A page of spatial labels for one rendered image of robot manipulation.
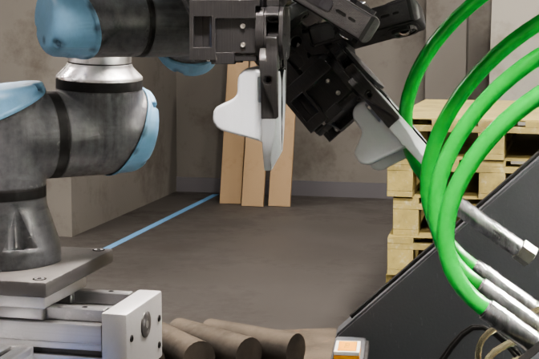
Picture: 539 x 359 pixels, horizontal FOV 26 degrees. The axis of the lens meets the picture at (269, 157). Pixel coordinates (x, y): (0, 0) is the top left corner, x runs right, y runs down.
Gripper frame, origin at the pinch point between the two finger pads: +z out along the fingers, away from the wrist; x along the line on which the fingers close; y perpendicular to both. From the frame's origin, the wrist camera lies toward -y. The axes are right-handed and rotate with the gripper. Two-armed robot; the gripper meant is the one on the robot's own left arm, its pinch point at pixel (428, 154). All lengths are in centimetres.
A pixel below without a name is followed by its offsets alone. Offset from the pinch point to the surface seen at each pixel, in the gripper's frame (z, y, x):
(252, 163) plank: -242, 154, -714
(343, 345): 5.3, 24.3, -24.9
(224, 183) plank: -247, 182, -720
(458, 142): 4.3, -3.6, 15.6
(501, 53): -0.7, -11.4, 8.7
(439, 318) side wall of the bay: 8.9, 15.0, -35.7
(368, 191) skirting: -182, 109, -783
